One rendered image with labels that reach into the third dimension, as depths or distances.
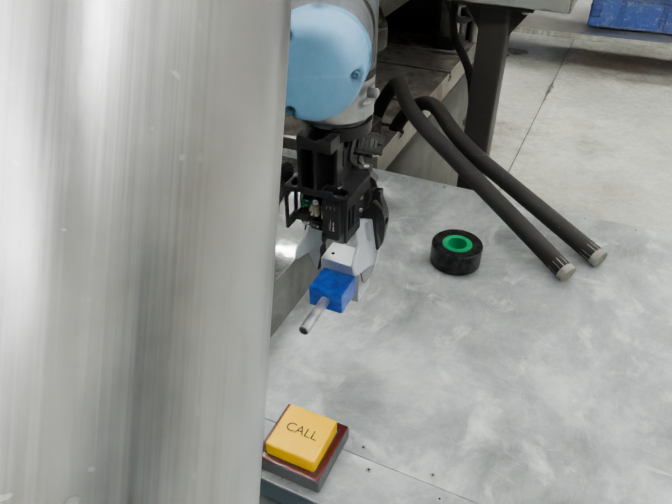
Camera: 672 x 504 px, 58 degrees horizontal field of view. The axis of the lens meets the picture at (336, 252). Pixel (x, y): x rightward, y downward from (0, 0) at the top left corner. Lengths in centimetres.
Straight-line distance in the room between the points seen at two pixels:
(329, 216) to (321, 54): 23
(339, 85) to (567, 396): 54
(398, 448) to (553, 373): 24
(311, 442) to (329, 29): 44
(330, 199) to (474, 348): 35
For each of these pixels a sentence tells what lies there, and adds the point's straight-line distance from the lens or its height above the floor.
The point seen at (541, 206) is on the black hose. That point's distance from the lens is 108.
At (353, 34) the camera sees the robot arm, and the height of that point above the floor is 127.
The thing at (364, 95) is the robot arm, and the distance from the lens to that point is 58.
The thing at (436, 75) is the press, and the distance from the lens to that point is 176.
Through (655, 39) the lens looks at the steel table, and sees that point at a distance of 425.
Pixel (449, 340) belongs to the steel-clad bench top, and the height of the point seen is 80.
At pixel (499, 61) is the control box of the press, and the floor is 95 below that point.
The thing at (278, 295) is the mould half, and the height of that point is 86.
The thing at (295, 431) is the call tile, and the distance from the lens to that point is 70.
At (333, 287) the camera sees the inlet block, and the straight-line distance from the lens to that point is 71.
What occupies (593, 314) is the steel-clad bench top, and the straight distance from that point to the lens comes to 96.
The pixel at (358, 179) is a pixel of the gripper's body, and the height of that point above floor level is 109.
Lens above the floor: 140
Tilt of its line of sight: 37 degrees down
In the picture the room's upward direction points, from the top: straight up
